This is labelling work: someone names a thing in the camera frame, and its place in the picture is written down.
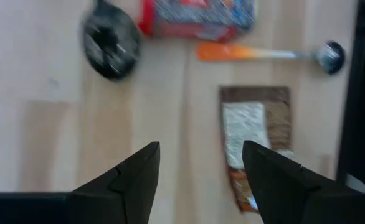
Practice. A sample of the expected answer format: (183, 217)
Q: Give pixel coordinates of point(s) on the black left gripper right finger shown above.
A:
(294, 199)

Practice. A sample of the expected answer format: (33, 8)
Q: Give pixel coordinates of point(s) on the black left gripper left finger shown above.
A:
(107, 202)

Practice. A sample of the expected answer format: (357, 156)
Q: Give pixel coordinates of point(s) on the brown foil packet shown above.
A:
(248, 130)

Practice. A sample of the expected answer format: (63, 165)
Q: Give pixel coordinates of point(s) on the black spoon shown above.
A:
(111, 46)

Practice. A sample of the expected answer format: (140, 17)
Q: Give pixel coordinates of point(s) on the red-lidded spice tin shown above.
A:
(198, 18)

